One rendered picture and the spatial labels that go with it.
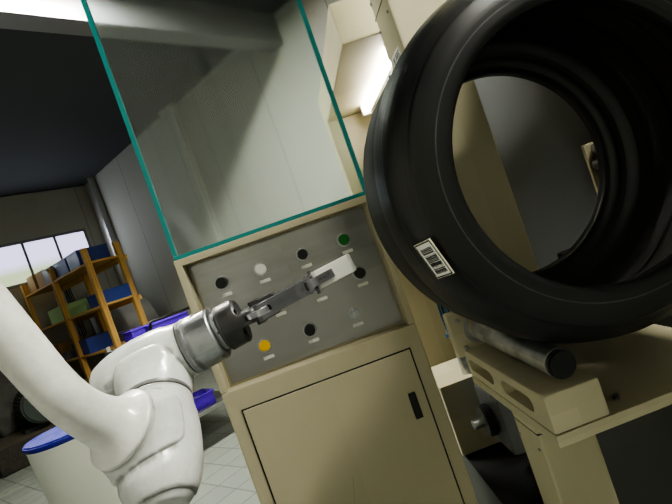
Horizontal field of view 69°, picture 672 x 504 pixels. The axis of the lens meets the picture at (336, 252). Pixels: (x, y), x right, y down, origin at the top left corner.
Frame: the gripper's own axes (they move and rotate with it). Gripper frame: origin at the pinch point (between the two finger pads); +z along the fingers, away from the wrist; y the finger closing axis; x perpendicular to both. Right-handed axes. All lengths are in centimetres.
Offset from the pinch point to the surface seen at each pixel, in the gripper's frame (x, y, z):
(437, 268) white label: 5.9, -10.5, 13.0
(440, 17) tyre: -26.1, -9.7, 30.4
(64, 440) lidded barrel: 27, 208, -172
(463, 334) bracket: 26.6, 23.9, 19.6
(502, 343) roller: 25.7, 5.5, 21.0
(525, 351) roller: 25.4, -3.4, 21.3
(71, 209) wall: -262, 813, -330
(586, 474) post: 68, 26, 30
